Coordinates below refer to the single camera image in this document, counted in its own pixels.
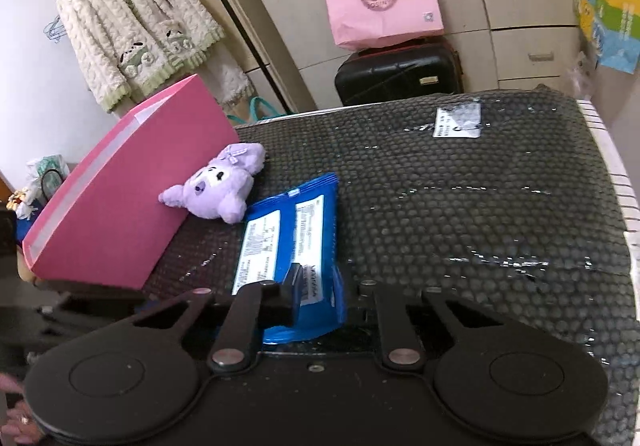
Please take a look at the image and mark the cream fluffy pajama trousers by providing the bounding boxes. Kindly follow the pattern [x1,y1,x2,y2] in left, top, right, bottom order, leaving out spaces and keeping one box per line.
[198,42,255,110]

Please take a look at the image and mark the person's left hand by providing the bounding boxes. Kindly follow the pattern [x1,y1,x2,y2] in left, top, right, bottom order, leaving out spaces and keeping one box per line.
[1,374,46,445]

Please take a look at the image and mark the black textured mat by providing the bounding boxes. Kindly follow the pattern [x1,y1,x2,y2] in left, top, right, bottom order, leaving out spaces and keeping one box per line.
[155,87,639,445]

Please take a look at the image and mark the blue clothes hangers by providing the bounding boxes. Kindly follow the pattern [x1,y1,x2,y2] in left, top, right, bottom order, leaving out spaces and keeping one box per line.
[43,15,66,43]

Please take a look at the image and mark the blue flower bouquet box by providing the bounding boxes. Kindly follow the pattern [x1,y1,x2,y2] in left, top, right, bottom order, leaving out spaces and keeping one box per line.
[6,185,43,244]

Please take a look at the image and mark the brown woven basket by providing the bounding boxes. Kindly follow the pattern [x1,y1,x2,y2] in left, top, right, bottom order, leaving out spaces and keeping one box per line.
[40,168,64,203]

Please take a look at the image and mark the cream fluffy pajama jacket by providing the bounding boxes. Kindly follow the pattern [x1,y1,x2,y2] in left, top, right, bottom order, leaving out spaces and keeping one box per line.
[56,0,224,113]

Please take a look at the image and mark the pink cardboard box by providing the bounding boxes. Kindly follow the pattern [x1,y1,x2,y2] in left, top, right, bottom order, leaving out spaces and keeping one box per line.
[23,75,239,290]

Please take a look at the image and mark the blue wet wipes packet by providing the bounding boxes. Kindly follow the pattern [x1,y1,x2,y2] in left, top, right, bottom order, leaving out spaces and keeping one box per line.
[232,173,347,344]

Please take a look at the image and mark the black suitcase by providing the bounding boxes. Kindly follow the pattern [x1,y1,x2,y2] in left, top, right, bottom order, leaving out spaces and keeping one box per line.
[334,37,463,106]

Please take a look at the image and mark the purple plush toy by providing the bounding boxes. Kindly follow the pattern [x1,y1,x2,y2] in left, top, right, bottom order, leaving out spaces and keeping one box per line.
[158,143,266,224]

